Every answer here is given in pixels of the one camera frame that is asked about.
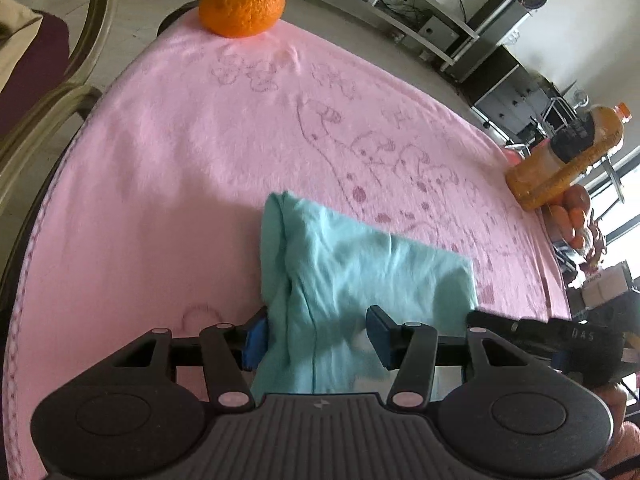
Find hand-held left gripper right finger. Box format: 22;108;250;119
366;305;543;413

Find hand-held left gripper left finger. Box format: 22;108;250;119
105;307;271;413

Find teal shirt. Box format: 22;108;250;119
250;190;479;396

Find person's right forearm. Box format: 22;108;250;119
606;420;640;480

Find person's right hand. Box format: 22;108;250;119
602;382;640;422

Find orange mesh bag of fruit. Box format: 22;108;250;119
547;204;589;251

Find large red apple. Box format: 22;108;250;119
562;184;592;211

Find orange juice bottle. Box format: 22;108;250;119
505;102;635;212

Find pink printed blanket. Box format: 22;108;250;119
0;7;574;480

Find metal office chair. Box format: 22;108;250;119
530;95;591;151

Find black drawer cabinet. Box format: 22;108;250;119
470;47;556;131

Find grey curved media shelf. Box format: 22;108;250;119
290;0;484;69

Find grey subwoofer box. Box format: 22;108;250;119
417;15;461;54

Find tall grey speaker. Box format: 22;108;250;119
440;0;531;84

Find large bumpy orange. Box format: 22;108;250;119
200;0;291;40

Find beige clothing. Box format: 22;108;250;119
0;0;44;92

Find maroon chair with gold frame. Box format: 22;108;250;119
0;0;132;212

